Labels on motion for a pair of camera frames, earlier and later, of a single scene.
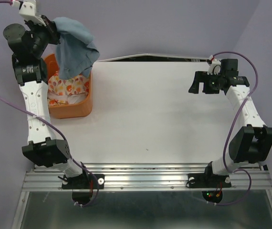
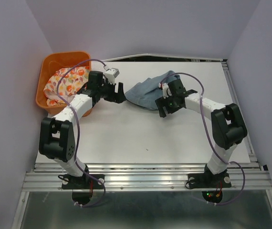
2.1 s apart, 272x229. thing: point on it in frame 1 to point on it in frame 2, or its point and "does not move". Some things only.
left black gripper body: x=42 y=35 to x=107 y=90
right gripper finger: x=200 y=77 to x=162 y=113
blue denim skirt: x=76 y=53 to x=145 y=93
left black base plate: x=86 y=182 does not move
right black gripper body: x=214 y=80 to x=170 y=102
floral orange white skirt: x=62 y=91 does not move
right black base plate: x=204 y=181 does not move
